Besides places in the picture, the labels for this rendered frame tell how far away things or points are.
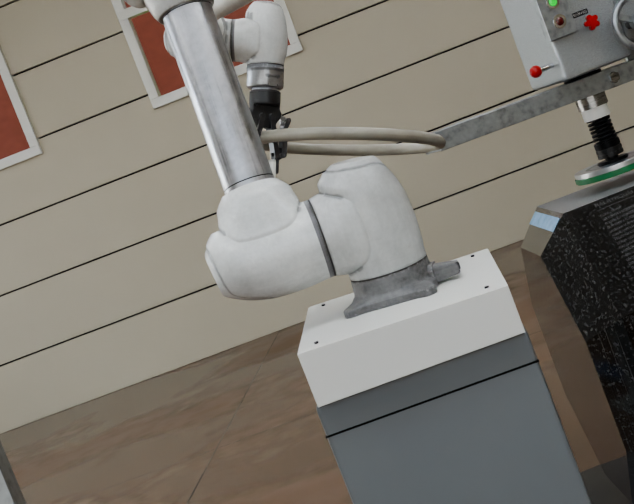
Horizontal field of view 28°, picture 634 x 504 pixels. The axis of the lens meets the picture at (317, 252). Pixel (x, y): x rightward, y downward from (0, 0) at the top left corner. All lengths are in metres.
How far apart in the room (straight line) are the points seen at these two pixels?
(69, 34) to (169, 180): 1.31
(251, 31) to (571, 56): 0.81
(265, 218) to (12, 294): 7.59
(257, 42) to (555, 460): 1.27
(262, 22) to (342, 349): 1.07
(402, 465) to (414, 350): 0.22
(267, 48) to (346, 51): 6.30
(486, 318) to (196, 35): 0.77
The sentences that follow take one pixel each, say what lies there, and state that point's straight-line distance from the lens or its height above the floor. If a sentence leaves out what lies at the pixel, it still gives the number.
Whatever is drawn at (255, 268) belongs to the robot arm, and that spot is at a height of 1.06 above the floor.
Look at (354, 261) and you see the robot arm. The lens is 2.32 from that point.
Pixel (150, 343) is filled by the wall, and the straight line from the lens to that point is 9.64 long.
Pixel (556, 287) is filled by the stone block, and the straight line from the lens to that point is 3.14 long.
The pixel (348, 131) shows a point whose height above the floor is 1.23.
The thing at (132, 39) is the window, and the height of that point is 2.41.
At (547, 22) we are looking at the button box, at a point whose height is 1.30.
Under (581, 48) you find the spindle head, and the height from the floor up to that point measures 1.21.
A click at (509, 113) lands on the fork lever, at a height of 1.13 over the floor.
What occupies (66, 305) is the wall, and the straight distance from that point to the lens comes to 9.73.
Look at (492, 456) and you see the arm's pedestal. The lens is 2.27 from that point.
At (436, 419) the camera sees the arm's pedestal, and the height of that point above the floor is 0.70.
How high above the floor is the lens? 1.24
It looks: 5 degrees down
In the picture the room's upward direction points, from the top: 21 degrees counter-clockwise
